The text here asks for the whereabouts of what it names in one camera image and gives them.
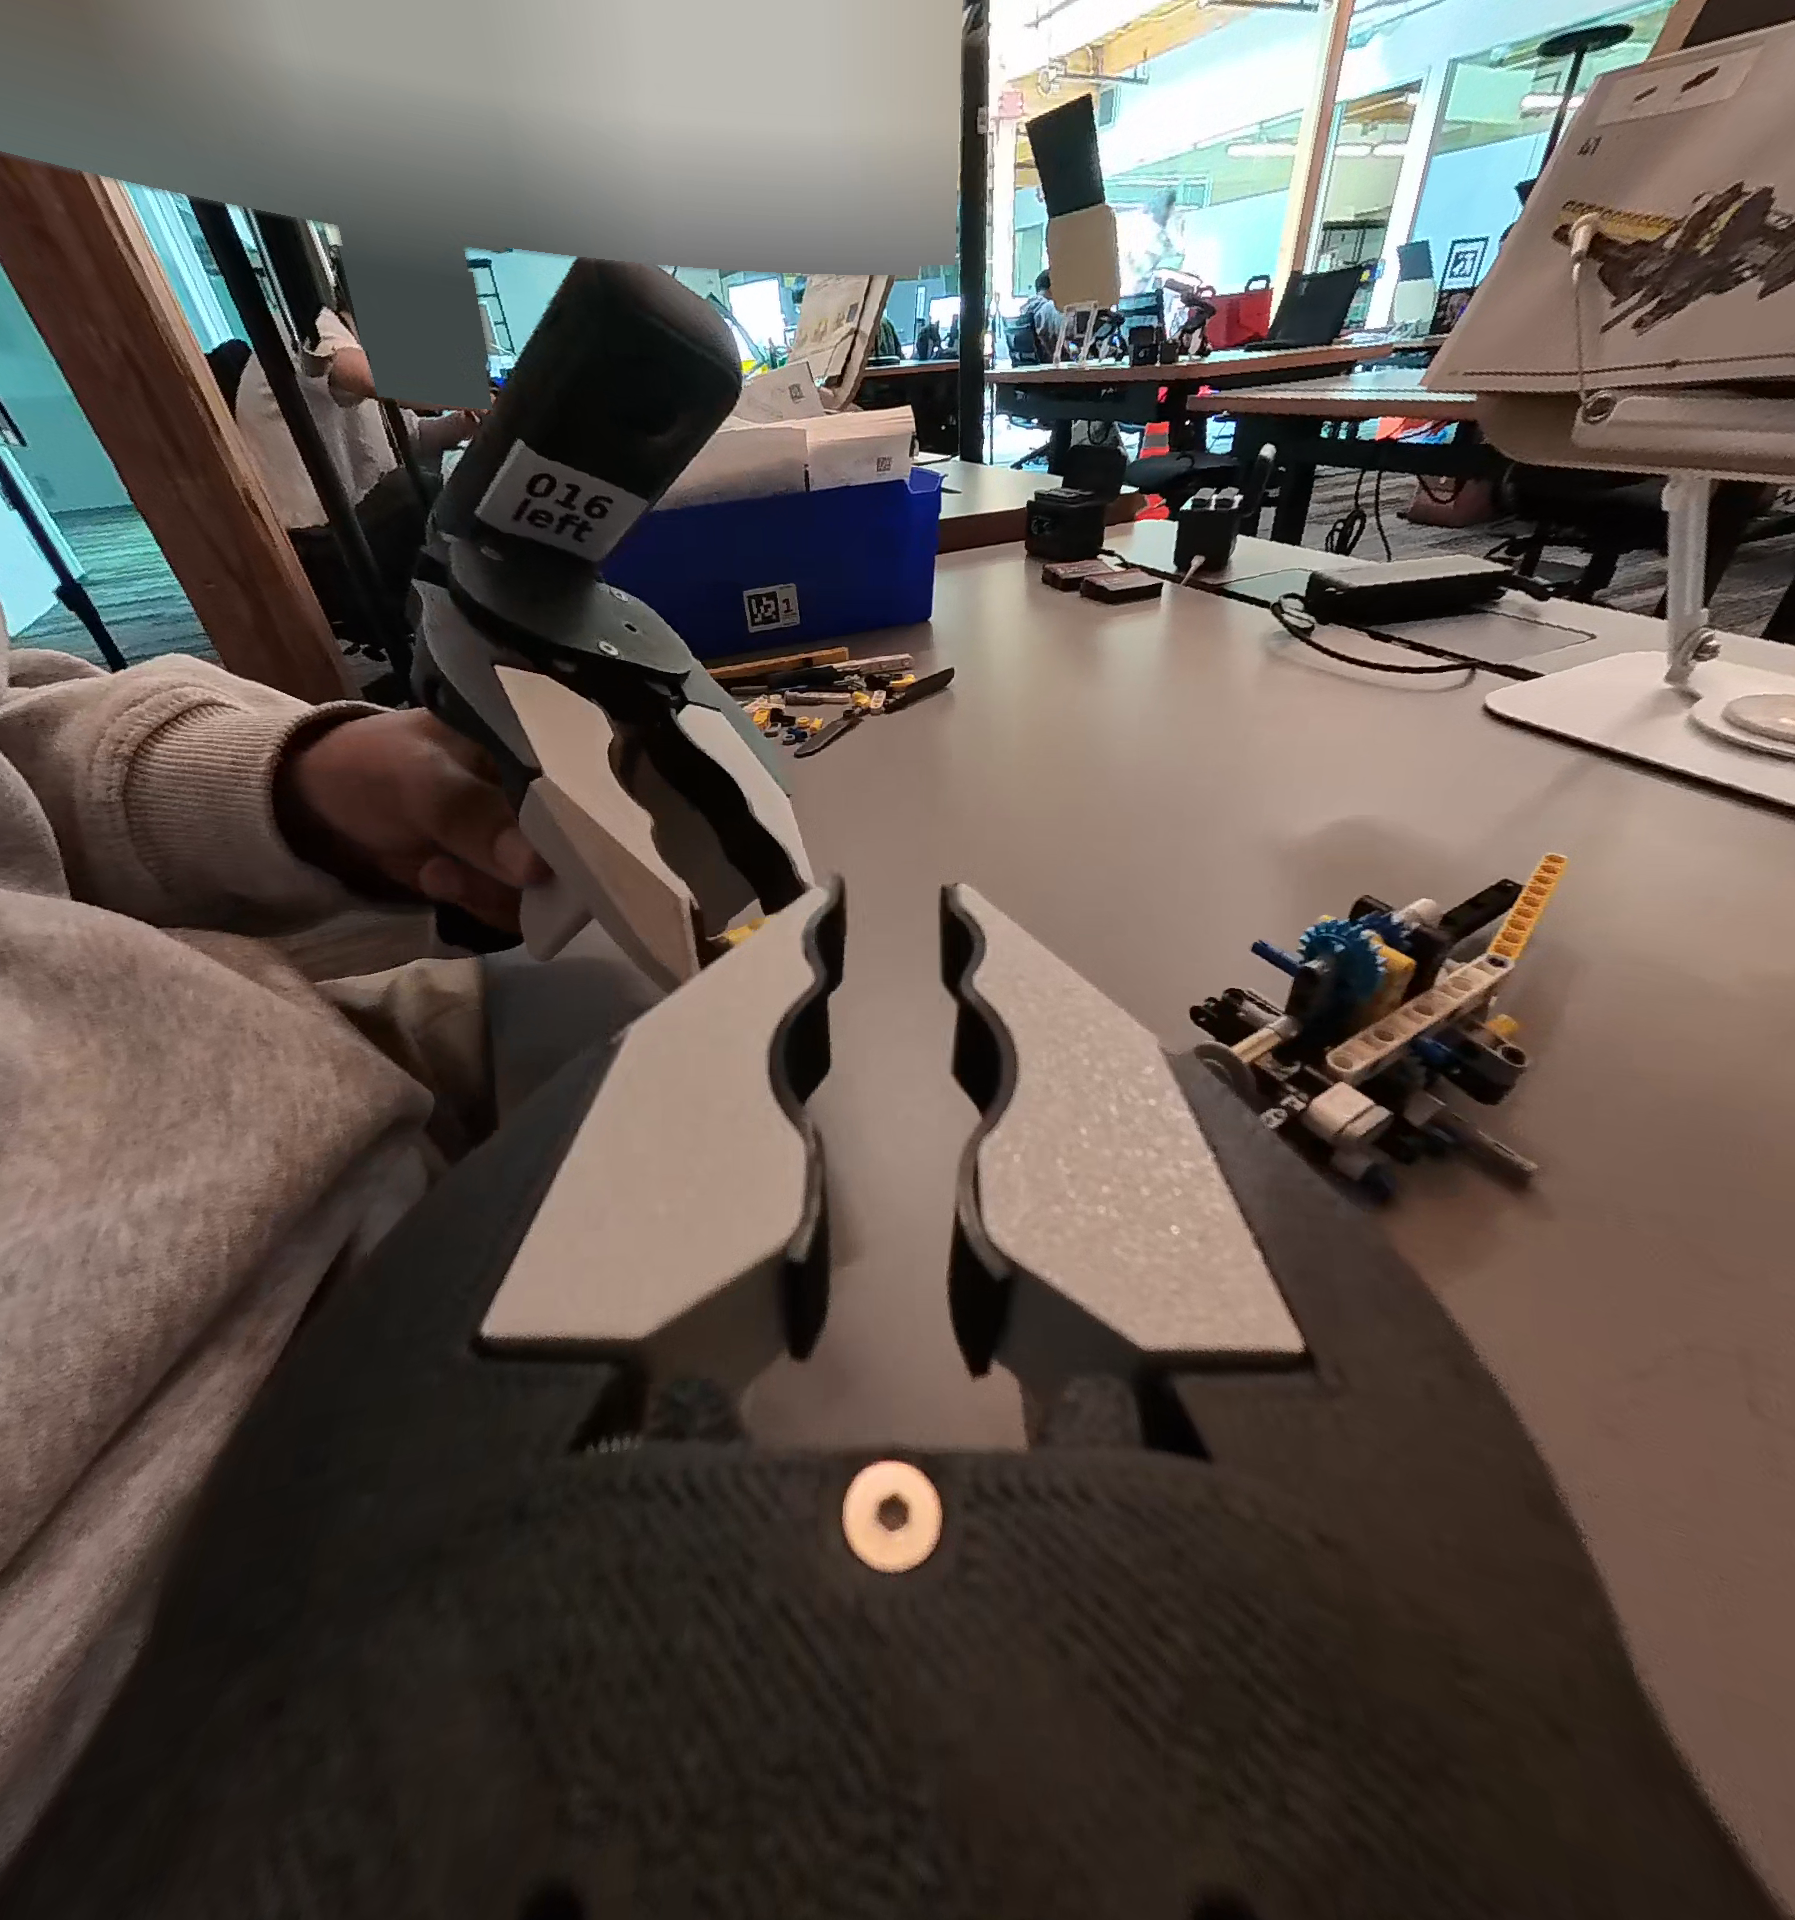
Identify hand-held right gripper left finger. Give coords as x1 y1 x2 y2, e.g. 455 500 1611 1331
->
474 874 851 1442

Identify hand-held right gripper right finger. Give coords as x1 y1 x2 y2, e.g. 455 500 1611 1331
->
937 878 1313 1448

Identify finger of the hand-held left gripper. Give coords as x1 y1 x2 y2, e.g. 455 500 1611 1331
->
614 702 821 940
497 667 705 995

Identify lego vehicle model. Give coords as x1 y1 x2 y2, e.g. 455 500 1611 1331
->
1188 852 1572 1200

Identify person's left forearm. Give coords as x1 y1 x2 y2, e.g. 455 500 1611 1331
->
0 532 389 920

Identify pile of loose lego pieces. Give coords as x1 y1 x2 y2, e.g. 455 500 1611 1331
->
709 643 961 759

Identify person's left hand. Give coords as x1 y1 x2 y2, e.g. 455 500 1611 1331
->
288 702 556 940

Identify white paper bags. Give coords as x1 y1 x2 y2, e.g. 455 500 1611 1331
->
657 367 921 512

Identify printed paper booklet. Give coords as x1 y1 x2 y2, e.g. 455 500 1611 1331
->
792 274 899 407

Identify blue plastic bin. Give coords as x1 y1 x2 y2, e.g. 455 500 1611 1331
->
597 468 943 663

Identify black tripod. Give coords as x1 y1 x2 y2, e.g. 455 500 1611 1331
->
0 300 132 672
185 196 435 668

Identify brown wooden desk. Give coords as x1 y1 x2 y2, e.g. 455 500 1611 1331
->
927 456 1147 555

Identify black vertical pole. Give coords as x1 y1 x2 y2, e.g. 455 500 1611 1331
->
959 0 997 460

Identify wooden pillar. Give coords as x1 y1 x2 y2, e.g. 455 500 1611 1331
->
0 136 351 706

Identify person's grey sweatshirt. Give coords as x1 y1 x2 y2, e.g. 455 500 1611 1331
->
0 880 668 1667

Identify black and beige panel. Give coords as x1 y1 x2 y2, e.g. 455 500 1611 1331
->
1024 94 1125 310

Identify black battery charger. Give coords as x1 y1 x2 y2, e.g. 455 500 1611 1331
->
1175 486 1262 572

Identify dark office desk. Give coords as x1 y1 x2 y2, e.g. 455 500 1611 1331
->
987 342 1396 460
1188 373 1493 545

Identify black power adapter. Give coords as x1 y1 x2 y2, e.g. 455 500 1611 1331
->
1306 555 1515 624

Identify white book stand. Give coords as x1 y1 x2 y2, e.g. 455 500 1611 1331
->
1481 383 1795 833

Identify black laptop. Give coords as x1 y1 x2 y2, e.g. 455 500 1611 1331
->
1264 265 1372 349

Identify black cable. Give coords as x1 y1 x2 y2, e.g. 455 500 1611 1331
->
1269 592 1506 679

